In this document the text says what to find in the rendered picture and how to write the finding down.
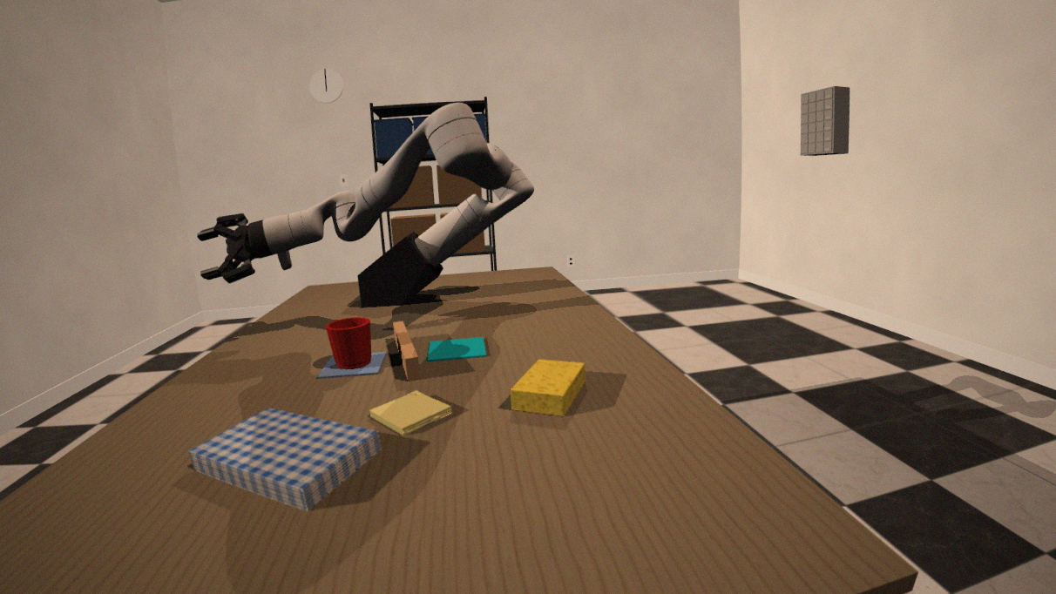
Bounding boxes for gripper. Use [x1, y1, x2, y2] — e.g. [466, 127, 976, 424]
[197, 213, 271, 285]

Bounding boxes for red cup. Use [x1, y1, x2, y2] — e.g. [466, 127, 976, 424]
[326, 317, 373, 370]

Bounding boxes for pale blue pad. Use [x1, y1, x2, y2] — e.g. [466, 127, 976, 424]
[316, 352, 389, 380]

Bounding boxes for teal pad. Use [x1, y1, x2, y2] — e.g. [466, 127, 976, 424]
[426, 336, 489, 362]

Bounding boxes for black shelf unit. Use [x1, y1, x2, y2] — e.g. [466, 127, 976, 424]
[369, 97, 498, 272]

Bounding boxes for blue storage box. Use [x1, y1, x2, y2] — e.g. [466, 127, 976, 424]
[373, 118, 414, 162]

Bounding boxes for blue checked cloth stack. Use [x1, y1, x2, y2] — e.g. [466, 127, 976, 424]
[188, 408, 382, 512]

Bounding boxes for pale yellow notepad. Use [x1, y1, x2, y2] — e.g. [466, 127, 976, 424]
[369, 389, 453, 436]

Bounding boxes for yellow sponge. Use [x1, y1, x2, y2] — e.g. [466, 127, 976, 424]
[510, 358, 587, 417]

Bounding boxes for brown wooden table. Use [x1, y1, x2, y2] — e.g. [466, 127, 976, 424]
[0, 266, 918, 594]

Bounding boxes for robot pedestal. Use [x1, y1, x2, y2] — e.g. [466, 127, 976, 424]
[357, 233, 445, 309]

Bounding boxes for white wall clock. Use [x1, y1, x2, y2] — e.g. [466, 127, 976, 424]
[309, 67, 345, 105]

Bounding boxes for orange wooden rail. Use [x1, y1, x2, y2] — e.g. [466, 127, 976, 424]
[387, 321, 420, 381]

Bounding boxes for grey wall panel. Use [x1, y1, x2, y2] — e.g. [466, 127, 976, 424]
[800, 85, 851, 157]

